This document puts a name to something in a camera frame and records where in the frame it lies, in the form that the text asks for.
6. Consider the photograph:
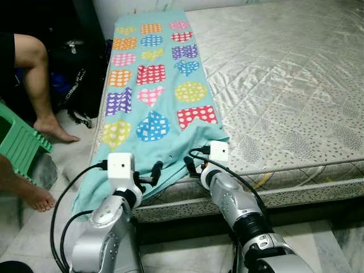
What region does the teal blanket with coloured shapes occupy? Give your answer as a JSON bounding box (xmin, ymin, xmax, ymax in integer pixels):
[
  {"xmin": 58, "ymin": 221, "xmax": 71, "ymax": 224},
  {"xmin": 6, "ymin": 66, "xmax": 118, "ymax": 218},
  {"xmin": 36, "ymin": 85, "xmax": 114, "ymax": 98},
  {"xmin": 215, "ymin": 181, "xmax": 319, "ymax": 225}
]
[{"xmin": 71, "ymin": 9, "xmax": 230, "ymax": 217}]

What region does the grey quilted mattress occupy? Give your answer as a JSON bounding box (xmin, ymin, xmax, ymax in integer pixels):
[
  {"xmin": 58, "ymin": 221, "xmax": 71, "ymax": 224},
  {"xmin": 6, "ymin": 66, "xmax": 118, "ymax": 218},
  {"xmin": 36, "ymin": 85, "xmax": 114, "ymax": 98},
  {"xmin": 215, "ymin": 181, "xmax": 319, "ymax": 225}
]
[{"xmin": 94, "ymin": 0, "xmax": 364, "ymax": 224}]

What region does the black backpack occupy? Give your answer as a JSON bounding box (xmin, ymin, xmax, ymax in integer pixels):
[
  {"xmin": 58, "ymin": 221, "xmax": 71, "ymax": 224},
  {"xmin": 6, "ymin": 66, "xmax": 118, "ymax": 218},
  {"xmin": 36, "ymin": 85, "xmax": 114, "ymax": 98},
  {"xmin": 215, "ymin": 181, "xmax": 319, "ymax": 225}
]
[{"xmin": 48, "ymin": 37, "xmax": 111, "ymax": 129}]

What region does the dark bed base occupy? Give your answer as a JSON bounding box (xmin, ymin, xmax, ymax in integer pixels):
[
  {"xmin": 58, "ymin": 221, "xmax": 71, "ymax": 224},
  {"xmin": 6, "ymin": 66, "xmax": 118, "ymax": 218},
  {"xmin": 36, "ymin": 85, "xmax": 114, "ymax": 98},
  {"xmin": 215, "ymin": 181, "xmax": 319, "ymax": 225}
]
[{"xmin": 136, "ymin": 196, "xmax": 364, "ymax": 245}]

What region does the blue fabric bag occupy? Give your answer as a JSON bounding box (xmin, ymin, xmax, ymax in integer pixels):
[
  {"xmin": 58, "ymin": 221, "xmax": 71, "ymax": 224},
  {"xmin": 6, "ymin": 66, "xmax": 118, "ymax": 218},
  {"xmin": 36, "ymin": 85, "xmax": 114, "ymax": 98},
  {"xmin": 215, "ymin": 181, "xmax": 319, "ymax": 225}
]
[{"xmin": 50, "ymin": 71, "xmax": 72, "ymax": 97}]

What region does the green plastic stool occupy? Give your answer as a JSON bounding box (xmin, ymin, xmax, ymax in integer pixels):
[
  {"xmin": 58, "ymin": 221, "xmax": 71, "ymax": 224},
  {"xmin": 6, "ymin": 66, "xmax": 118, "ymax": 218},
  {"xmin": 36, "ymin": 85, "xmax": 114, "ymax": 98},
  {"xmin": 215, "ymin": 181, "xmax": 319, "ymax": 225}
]
[{"xmin": 0, "ymin": 102, "xmax": 53, "ymax": 185}]

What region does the person in black shorts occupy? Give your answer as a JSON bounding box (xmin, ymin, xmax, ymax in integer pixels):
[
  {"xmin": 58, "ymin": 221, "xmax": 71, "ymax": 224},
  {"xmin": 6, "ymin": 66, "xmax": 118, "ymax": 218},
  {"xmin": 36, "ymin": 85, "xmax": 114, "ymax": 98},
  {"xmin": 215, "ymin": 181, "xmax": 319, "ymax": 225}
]
[{"xmin": 0, "ymin": 33, "xmax": 80, "ymax": 212}]

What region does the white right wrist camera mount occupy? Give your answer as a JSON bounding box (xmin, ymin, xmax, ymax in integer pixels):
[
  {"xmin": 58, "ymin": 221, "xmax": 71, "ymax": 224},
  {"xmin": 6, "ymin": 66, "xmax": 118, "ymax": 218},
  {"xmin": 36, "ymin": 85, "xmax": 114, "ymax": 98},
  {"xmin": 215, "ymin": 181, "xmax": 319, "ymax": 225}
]
[{"xmin": 208, "ymin": 141, "xmax": 230, "ymax": 170}]

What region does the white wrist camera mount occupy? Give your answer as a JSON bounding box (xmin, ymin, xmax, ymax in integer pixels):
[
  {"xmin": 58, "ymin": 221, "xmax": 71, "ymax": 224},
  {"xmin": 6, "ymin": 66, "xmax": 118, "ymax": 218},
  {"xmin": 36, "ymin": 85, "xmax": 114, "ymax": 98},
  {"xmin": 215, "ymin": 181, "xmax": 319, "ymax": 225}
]
[
  {"xmin": 208, "ymin": 141, "xmax": 230, "ymax": 170},
  {"xmin": 107, "ymin": 152, "xmax": 136, "ymax": 191}
]

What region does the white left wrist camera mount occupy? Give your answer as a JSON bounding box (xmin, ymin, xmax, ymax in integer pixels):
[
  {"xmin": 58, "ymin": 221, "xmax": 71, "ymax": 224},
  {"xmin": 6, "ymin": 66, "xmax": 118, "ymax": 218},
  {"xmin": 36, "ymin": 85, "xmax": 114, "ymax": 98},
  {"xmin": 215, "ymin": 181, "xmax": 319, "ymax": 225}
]
[{"xmin": 107, "ymin": 152, "xmax": 136, "ymax": 191}]

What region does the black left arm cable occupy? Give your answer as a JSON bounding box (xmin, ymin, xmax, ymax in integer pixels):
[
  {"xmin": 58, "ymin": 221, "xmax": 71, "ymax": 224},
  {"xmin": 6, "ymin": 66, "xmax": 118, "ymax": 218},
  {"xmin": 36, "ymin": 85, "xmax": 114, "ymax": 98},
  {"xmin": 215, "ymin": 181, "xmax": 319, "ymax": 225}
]
[{"xmin": 50, "ymin": 161, "xmax": 110, "ymax": 273}]

